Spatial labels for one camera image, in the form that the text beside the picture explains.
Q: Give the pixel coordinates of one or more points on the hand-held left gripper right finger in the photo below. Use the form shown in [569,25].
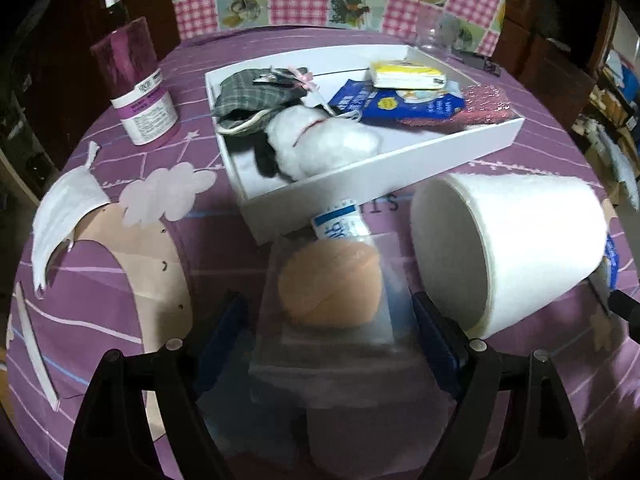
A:
[440,345]

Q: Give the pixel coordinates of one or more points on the white and black plush toy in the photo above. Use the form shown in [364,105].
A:
[320,142]

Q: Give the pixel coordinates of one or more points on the white paper strip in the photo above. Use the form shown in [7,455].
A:
[35,345]

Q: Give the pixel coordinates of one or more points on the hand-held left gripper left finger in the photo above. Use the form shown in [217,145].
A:
[225,332]

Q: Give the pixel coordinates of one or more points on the pink glitter pouch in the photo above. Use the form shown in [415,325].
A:
[480,107]

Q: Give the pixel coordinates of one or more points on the white cardboard box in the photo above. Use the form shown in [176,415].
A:
[450,152]

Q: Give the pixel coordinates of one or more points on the yellow tissue packet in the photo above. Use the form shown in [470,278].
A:
[405,74]

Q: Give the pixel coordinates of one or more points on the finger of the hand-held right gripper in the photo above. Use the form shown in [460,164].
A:
[627,315]

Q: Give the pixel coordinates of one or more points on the clear glass jar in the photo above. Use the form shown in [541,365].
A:
[437,35]

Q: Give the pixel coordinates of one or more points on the flat black object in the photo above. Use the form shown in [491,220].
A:
[480,62]

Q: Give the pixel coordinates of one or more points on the white face mask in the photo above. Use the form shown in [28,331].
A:
[62,210]

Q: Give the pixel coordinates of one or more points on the cluttered storage shelf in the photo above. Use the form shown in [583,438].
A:
[612,105]

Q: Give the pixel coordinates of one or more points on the blue eye mask packet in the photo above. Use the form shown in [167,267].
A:
[390,105]

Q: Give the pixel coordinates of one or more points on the purple cylindrical canister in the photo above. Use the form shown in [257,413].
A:
[137,85]

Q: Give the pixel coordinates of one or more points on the white foam cup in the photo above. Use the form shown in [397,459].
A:
[515,240]

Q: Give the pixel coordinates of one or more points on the clear bag with beige puff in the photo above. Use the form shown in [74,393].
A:
[330,285]

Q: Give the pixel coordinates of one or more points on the dark wooden cabinet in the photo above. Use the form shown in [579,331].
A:
[545,50]

